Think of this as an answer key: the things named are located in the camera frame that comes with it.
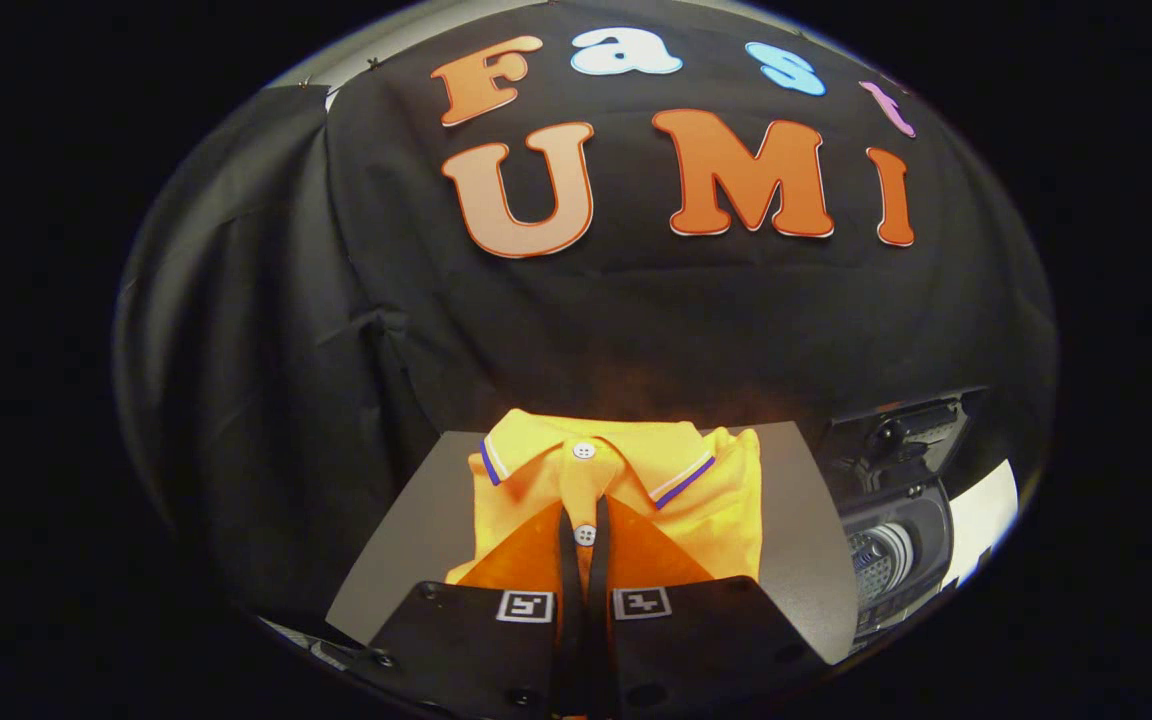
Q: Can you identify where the white board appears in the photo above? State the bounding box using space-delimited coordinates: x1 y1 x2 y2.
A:
946 458 1021 587

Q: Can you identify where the dark glass washing machine lid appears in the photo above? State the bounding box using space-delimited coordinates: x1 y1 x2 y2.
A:
819 386 990 493

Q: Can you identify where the grey washing machine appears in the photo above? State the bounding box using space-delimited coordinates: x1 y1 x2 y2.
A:
836 478 959 643

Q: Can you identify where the orange polo shirt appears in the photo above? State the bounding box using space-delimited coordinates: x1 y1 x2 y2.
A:
444 408 765 591

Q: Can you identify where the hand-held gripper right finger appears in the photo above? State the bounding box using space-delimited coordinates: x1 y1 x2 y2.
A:
588 493 834 720

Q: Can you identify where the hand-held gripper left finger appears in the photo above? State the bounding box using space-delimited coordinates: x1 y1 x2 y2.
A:
366 497 589 720

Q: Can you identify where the grey box stand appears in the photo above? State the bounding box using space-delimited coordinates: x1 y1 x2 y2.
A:
324 420 859 667

